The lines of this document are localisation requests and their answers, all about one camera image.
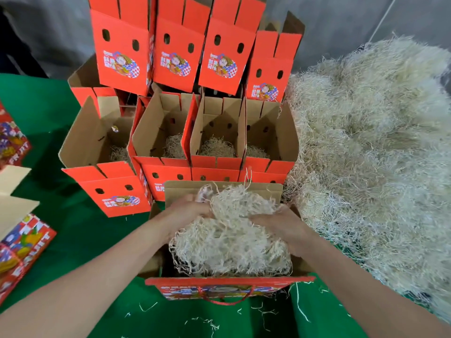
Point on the person's left hand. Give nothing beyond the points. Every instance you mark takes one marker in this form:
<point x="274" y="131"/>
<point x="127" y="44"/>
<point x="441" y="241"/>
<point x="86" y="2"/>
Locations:
<point x="182" y="213"/>

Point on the person's right hand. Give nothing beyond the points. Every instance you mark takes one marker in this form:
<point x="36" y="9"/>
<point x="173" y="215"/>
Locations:
<point x="289" y="225"/>

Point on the pile of wood wool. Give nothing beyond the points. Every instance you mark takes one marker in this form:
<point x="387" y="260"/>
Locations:
<point x="373" y="151"/>

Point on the group of red boxes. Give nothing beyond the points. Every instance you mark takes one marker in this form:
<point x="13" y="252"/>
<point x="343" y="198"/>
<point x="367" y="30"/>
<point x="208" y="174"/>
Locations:
<point x="21" y="257"/>

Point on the person's right forearm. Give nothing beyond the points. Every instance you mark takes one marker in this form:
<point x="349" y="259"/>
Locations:
<point x="373" y="292"/>

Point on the person's left forearm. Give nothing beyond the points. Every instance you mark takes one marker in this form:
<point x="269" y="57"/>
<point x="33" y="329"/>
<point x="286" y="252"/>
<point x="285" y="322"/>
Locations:
<point x="77" y="292"/>

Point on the white pole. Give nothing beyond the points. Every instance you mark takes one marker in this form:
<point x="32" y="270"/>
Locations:
<point x="382" y="17"/>

